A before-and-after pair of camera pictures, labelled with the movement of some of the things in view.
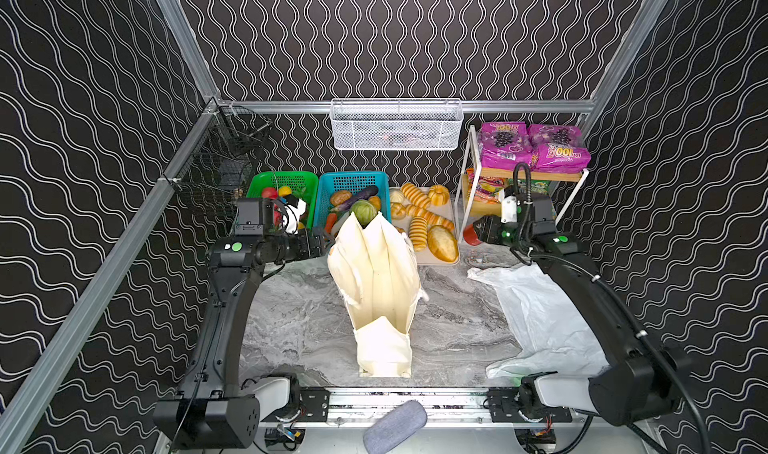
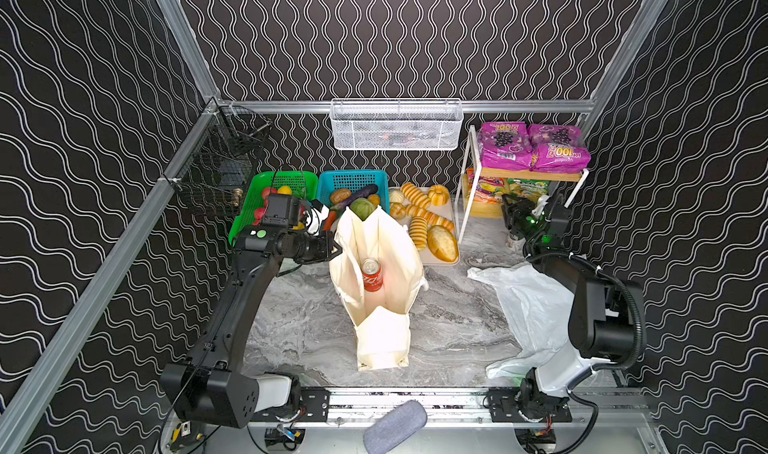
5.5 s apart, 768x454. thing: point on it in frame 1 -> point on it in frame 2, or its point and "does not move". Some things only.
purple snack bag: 558,148 does not move
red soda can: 470,235 -> 372,274
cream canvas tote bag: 375,270 does not move
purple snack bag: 505,144 does not move
